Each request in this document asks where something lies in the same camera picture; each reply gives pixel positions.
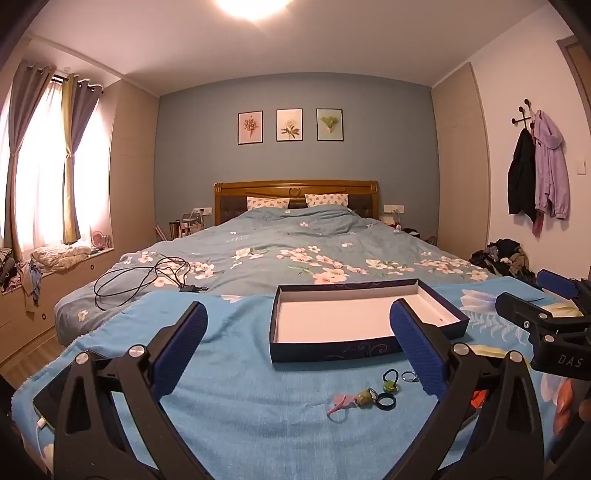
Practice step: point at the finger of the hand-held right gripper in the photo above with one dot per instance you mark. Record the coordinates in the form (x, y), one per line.
(521, 311)
(556, 282)

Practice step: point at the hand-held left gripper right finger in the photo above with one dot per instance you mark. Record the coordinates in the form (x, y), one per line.
(418, 350)

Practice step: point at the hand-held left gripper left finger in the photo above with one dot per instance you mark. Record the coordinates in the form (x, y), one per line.
(182, 350)

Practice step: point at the yellow-green bead pendant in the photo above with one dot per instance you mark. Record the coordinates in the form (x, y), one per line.
(364, 398)

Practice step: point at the dark blue cardboard box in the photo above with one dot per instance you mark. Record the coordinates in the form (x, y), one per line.
(341, 318)

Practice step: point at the person's right hand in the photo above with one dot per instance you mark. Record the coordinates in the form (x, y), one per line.
(585, 410)

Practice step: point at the pile of dark clothes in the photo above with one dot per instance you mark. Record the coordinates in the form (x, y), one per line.
(503, 258)

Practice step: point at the maroon scarf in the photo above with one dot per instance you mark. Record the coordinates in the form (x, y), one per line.
(538, 224)

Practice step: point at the blue tulip print blanket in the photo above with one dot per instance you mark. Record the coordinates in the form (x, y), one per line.
(258, 415)

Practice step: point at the black jacket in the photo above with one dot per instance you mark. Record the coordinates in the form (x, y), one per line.
(521, 175)

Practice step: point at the purple jacket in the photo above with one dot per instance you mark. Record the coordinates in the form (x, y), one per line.
(549, 161)

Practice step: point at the bedside clutter of bottles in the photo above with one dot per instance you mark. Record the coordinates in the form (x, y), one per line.
(187, 224)

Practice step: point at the beige window seat cabinet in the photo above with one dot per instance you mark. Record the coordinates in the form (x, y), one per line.
(69, 286)

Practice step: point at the black tablet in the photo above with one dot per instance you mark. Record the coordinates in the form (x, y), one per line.
(53, 392)

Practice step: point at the beige wardrobe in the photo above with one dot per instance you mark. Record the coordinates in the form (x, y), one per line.
(461, 184)
(134, 184)

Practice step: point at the pink desk fan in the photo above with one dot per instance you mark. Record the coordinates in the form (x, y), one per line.
(98, 240)

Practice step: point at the wooden bed with floral duvet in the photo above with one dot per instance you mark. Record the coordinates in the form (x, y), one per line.
(277, 240)

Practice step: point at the cream folded quilt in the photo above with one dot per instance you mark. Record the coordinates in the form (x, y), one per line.
(60, 256)

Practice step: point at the pile of mixed clothes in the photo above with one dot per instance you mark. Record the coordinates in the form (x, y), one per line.
(14, 272)

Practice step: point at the wooden headboard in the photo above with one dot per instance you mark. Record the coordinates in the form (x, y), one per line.
(295, 187)

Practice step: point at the yellow and grey curtain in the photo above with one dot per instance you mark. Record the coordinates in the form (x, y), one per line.
(71, 184)

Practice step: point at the white sheer curtain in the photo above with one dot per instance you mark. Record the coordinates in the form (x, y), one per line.
(41, 184)

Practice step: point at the wooden door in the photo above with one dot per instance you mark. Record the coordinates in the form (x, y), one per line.
(577, 50)

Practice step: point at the framed orange flower picture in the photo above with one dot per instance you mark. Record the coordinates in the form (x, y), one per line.
(250, 128)

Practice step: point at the framed green leaf picture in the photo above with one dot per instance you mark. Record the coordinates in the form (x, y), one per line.
(330, 124)

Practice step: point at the framed white flower picture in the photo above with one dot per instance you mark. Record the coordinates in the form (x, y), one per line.
(289, 125)

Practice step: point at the ceiling light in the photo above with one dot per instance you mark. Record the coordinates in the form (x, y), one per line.
(254, 7)

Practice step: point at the black wall coat rack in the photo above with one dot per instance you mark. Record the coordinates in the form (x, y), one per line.
(521, 110)

